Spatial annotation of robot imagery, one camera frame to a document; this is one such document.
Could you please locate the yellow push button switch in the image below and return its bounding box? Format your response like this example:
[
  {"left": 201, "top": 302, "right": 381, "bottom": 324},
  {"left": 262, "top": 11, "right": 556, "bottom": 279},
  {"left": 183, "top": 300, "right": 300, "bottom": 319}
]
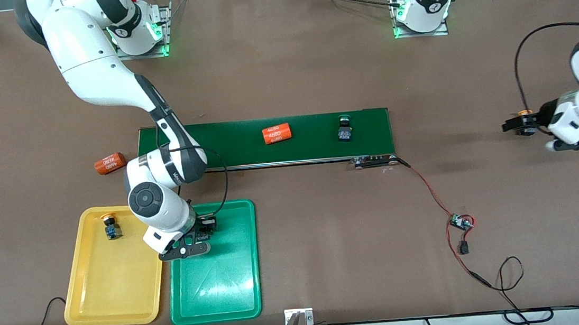
[
  {"left": 101, "top": 213, "right": 123, "bottom": 242},
  {"left": 516, "top": 109, "right": 538, "bottom": 137}
]

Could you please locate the green push button switch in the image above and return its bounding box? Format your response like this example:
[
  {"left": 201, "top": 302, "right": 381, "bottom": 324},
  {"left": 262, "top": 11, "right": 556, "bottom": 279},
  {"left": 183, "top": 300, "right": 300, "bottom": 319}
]
[
  {"left": 337, "top": 114, "right": 354, "bottom": 143},
  {"left": 196, "top": 224, "right": 218, "bottom": 244}
]

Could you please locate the orange cylinder battery cell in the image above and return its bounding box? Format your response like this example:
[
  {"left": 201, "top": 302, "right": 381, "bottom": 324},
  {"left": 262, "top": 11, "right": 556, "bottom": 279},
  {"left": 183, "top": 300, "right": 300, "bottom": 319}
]
[
  {"left": 93, "top": 152, "right": 127, "bottom": 177},
  {"left": 262, "top": 123, "right": 294, "bottom": 145}
]

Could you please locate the green plastic tray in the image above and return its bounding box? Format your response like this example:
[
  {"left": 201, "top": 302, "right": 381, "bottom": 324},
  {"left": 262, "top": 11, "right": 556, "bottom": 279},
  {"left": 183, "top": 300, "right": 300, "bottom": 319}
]
[{"left": 160, "top": 198, "right": 266, "bottom": 325}]

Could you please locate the yellow plastic tray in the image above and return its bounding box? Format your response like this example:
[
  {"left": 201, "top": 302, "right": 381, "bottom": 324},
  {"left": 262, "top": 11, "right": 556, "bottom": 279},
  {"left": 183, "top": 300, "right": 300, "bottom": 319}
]
[{"left": 54, "top": 200, "right": 177, "bottom": 325}]

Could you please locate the small green circuit board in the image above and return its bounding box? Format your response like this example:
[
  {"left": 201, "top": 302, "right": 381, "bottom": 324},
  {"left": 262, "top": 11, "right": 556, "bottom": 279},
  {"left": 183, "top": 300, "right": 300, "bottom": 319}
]
[{"left": 448, "top": 212, "right": 474, "bottom": 233}]

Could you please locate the green conveyor belt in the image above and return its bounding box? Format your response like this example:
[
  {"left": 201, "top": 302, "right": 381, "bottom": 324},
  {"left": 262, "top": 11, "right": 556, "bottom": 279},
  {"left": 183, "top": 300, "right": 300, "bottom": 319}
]
[{"left": 130, "top": 103, "right": 401, "bottom": 192}]

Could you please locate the red black conveyor cable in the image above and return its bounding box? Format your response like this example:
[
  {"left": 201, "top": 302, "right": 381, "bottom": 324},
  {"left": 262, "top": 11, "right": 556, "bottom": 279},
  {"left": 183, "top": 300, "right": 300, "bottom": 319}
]
[{"left": 395, "top": 148, "right": 493, "bottom": 297}]

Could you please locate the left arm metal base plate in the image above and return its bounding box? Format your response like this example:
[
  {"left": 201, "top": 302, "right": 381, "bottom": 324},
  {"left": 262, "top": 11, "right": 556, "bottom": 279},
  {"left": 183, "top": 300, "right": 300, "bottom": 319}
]
[{"left": 390, "top": 0, "right": 450, "bottom": 40}]

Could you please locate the silver camera mount bracket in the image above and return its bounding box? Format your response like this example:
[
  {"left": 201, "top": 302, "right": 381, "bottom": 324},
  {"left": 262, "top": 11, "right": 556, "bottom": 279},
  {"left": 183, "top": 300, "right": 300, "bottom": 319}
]
[{"left": 283, "top": 307, "right": 315, "bottom": 325}]

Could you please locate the thin black looped cable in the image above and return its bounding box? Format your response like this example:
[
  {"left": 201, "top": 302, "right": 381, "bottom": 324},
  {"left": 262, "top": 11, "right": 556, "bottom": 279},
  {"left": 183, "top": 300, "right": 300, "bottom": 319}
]
[{"left": 477, "top": 253, "right": 555, "bottom": 325}]

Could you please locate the thin black table cable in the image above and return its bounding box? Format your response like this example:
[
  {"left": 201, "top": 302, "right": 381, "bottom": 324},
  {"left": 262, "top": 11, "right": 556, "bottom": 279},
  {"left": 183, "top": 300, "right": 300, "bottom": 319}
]
[{"left": 29, "top": 294, "right": 85, "bottom": 325}]

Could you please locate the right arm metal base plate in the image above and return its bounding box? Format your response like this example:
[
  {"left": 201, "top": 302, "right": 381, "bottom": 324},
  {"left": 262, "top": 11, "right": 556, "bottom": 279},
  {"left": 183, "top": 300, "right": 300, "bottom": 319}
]
[{"left": 110, "top": 0, "right": 177, "bottom": 62}]

